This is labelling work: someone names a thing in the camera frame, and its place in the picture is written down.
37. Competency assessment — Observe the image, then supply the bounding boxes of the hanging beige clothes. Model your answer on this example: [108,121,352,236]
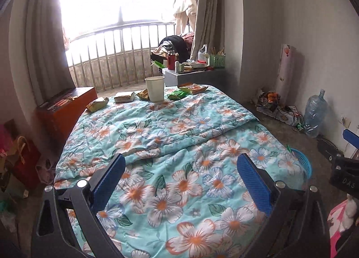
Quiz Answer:
[172,0,199,33]

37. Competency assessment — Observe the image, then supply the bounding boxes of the floral blanket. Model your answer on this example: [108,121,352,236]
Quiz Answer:
[53,84,309,258]

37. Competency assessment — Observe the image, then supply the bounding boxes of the small green plastic basket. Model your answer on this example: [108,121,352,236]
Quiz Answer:
[209,54,226,68]

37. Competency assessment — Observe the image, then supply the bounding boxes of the small green packet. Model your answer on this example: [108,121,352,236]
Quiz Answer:
[167,90,188,101]

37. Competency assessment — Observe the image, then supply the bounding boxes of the dark orange snack bag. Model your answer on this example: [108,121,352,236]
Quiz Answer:
[258,91,279,110]

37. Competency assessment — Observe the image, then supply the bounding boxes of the brown paper bag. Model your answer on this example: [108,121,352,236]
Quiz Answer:
[0,160,28,197]

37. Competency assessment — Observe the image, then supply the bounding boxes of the pink bag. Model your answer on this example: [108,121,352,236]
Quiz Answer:
[0,125,13,149]

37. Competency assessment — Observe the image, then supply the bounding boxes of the white paper cup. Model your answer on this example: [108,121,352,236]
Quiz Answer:
[144,76,165,103]

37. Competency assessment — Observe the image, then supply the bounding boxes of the beige cloth bundle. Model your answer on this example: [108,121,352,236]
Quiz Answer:
[62,27,70,51]

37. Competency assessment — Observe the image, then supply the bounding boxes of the white printed board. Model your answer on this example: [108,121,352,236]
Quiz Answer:
[273,43,296,99]

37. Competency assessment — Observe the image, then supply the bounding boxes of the red thermos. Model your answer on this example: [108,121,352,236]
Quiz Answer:
[167,50,177,70]

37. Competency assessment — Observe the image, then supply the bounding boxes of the clear water jug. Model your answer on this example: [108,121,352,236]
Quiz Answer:
[303,88,328,139]

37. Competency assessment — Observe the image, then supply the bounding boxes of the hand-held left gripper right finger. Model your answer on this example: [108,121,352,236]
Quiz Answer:
[236,153,333,258]

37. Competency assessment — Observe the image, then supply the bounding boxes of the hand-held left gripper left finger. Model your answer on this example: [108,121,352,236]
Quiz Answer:
[30,152,127,258]

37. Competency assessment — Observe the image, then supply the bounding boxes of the blue plastic basket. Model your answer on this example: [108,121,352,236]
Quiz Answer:
[286,147,313,188]

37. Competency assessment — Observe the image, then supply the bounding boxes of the grey side table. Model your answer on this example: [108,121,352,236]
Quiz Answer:
[162,66,226,87]

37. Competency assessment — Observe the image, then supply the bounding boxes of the grey curtain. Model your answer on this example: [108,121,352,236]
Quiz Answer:
[8,0,77,102]
[191,0,243,62]

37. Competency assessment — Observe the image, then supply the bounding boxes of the red gift bag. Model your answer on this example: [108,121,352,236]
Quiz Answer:
[11,136,41,191]

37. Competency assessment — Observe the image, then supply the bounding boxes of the orange storage box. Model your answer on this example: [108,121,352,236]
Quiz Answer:
[36,87,98,146]

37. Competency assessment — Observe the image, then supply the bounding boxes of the pink and white clothing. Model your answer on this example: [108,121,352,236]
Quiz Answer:
[328,199,359,258]

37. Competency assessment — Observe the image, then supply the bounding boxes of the small orange packet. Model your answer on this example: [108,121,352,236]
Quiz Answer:
[178,84,209,95]

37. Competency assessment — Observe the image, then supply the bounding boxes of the small beige box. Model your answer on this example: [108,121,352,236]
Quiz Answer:
[114,92,136,103]

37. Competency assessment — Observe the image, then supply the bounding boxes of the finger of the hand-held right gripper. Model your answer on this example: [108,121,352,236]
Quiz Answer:
[343,128,359,148]
[318,138,347,162]

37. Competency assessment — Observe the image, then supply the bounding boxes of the white plastic bag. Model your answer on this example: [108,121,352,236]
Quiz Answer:
[35,158,57,184]

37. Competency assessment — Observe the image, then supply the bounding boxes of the yellow-green snack packet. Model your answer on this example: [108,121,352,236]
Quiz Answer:
[85,97,109,113]

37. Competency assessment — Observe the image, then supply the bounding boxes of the metal window railing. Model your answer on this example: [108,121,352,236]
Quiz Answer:
[66,21,177,92]

